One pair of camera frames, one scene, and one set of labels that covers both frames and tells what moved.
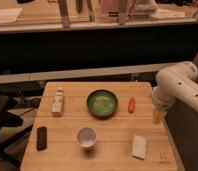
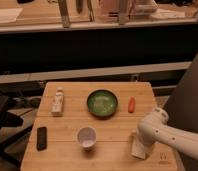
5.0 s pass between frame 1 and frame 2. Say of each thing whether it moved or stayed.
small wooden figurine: stayed
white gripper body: moved
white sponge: stayed
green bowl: stayed
